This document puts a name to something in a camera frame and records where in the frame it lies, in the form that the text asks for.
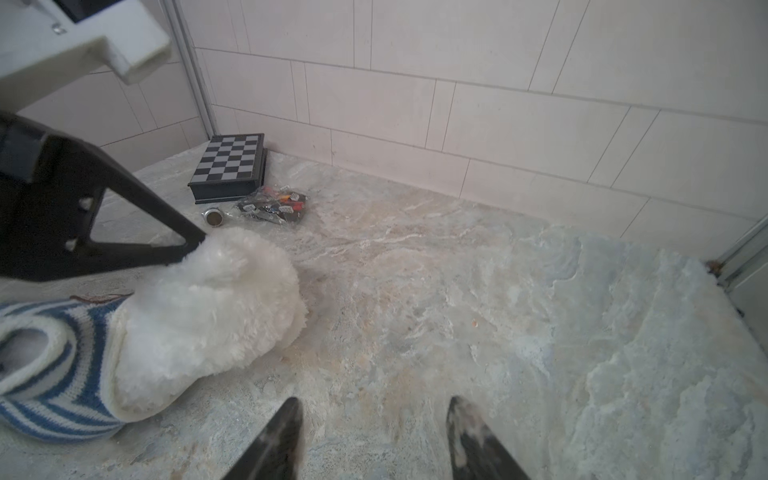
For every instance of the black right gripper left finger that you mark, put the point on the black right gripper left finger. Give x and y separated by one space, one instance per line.
274 453

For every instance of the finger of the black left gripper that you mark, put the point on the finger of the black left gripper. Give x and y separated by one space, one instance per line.
52 186

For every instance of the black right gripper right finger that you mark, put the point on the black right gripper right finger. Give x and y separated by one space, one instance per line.
475 451

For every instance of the white fluffy teddy bear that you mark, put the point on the white fluffy teddy bear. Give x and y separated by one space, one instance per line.
231 301

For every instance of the blue white striped knit sweater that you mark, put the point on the blue white striped knit sweater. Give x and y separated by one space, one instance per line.
58 363

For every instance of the small silver metal cylinder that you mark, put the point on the small silver metal cylinder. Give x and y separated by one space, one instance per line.
214 217

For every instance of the black white chessboard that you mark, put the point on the black white chessboard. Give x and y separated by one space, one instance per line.
231 168

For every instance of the bag of colourful small parts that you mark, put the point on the bag of colourful small parts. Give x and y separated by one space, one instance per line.
278 206

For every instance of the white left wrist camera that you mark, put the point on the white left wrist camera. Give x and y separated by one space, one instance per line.
46 45

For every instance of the left aluminium corner post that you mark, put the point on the left aluminium corner post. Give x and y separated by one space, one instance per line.
188 57

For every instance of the aluminium corner post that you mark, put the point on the aluminium corner post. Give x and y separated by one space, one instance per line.
188 57
742 259

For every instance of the right aluminium corner post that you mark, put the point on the right aluminium corner post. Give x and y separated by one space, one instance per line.
742 259

